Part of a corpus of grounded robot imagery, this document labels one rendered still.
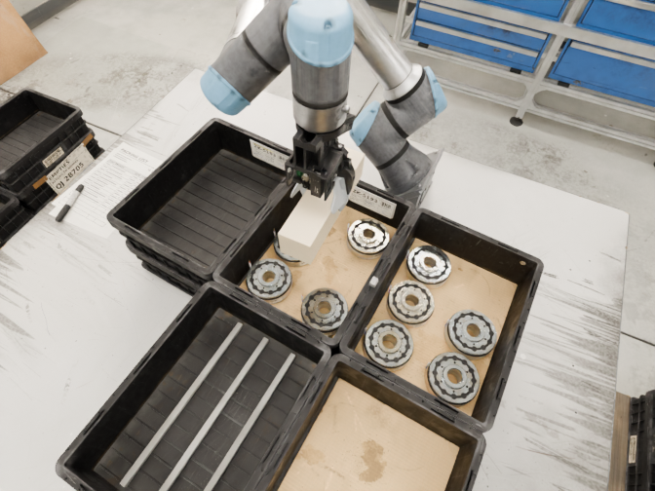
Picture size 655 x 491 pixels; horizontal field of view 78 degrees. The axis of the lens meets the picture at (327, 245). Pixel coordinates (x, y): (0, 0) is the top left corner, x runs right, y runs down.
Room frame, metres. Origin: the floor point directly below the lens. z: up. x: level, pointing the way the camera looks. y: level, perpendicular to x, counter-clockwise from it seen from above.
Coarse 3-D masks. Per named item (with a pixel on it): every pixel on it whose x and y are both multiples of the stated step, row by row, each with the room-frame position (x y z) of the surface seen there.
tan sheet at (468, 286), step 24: (456, 264) 0.51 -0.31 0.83; (456, 288) 0.44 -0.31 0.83; (480, 288) 0.44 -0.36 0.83; (504, 288) 0.45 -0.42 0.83; (384, 312) 0.37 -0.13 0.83; (456, 312) 0.38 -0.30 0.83; (504, 312) 0.39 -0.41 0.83; (432, 336) 0.32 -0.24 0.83; (408, 360) 0.26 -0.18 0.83; (480, 360) 0.27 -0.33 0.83; (480, 384) 0.22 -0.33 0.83
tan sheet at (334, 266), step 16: (352, 208) 0.66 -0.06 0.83; (336, 224) 0.61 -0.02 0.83; (384, 224) 0.61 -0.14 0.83; (336, 240) 0.56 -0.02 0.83; (272, 256) 0.50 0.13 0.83; (320, 256) 0.51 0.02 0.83; (336, 256) 0.51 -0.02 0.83; (352, 256) 0.51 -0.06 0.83; (304, 272) 0.46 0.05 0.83; (320, 272) 0.47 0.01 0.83; (336, 272) 0.47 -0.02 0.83; (352, 272) 0.47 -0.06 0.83; (368, 272) 0.47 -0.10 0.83; (304, 288) 0.42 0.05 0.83; (336, 288) 0.42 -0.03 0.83; (352, 288) 0.43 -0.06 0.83; (272, 304) 0.38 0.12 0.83; (288, 304) 0.38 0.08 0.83; (352, 304) 0.39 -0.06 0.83
